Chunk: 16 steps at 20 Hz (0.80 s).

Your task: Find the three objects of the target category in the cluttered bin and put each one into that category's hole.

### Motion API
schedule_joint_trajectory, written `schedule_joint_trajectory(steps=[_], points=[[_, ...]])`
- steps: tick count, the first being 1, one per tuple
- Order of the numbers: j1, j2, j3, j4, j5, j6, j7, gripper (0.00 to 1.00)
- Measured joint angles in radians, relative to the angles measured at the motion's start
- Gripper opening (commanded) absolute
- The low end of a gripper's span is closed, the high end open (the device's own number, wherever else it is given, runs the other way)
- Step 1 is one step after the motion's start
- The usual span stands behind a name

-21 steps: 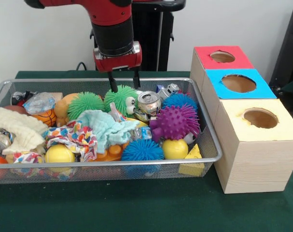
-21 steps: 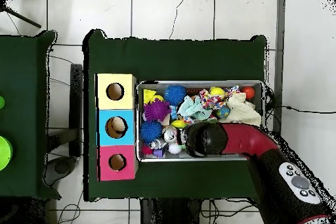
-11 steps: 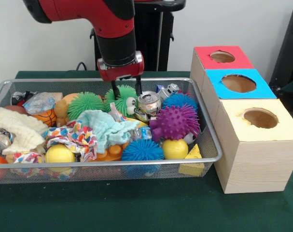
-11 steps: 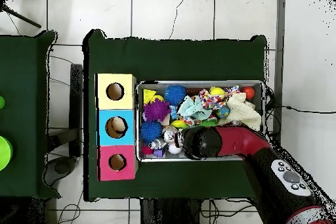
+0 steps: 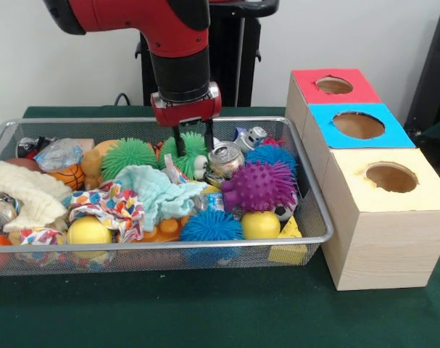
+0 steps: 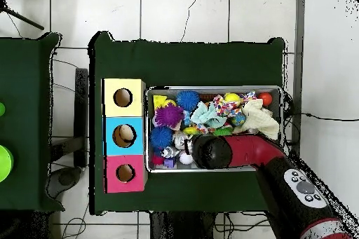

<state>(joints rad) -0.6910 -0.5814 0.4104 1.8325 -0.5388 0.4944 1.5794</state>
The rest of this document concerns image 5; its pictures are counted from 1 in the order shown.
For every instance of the yellow ball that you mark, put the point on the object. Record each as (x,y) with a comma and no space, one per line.
(88,232)

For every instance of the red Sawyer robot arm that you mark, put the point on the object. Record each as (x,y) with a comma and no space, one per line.
(169,32)

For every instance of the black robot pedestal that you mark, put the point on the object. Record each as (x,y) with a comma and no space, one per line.
(234,54)

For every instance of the crushed silver drink can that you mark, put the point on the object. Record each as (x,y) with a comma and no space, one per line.
(225,157)

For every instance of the plain green spiky ball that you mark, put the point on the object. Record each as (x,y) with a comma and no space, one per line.
(129,156)

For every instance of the black chair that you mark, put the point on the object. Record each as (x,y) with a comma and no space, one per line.
(433,72)

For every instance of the shallow clear mesh bin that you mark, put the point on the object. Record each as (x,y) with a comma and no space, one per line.
(169,259)

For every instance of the wooden box with three holes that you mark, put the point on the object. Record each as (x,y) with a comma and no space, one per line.
(382,246)

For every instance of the purple spiky toy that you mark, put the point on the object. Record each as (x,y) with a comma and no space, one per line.
(257,186)

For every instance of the blue spiky ball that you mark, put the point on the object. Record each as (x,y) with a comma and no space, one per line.
(270,154)
(210,224)

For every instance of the green spiky ball with eyes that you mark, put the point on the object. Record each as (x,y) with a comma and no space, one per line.
(192,143)

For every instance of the colourful patterned cloth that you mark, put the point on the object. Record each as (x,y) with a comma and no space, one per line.
(107,206)

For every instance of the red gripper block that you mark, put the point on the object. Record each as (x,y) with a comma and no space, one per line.
(187,110)

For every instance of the light blue cloth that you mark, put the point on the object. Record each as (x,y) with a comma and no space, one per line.
(158,195)

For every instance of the cream white cloth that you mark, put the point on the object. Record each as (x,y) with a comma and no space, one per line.
(27,192)

